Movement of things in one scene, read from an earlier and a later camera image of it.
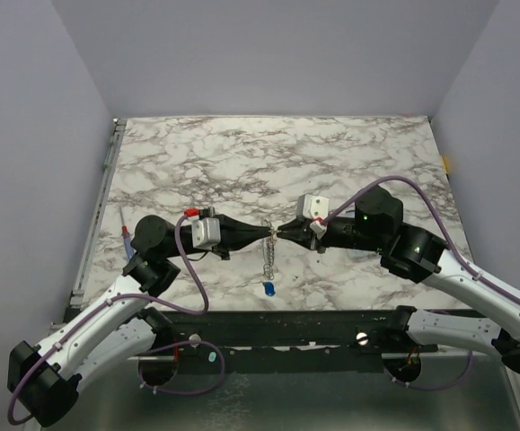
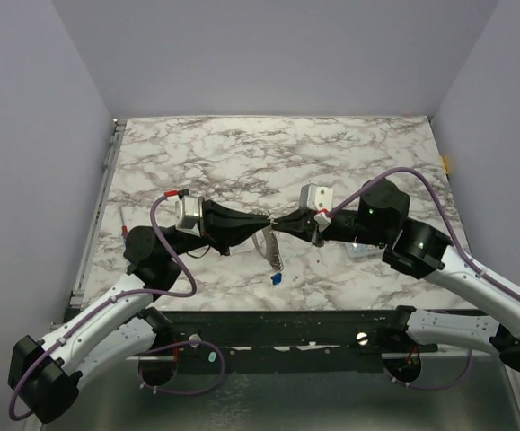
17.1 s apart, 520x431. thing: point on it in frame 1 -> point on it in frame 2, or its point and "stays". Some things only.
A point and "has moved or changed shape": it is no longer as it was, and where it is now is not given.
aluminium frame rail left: (108, 174) stays
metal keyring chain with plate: (268, 270) has moved or changed shape
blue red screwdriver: (127, 238) stays
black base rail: (198, 332) stays
